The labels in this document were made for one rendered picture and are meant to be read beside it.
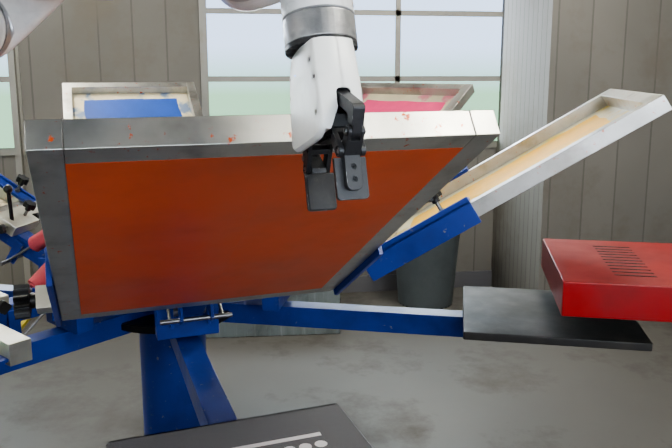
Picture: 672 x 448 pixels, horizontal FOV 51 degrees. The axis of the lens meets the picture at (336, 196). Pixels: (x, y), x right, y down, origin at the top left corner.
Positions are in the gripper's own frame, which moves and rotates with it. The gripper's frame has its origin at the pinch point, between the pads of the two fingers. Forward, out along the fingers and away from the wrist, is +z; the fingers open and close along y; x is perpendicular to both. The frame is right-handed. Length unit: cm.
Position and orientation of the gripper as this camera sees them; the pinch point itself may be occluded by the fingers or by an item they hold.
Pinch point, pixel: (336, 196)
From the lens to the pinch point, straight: 70.7
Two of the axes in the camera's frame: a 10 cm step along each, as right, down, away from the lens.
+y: 3.3, -1.3, -9.4
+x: 9.4, -0.6, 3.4
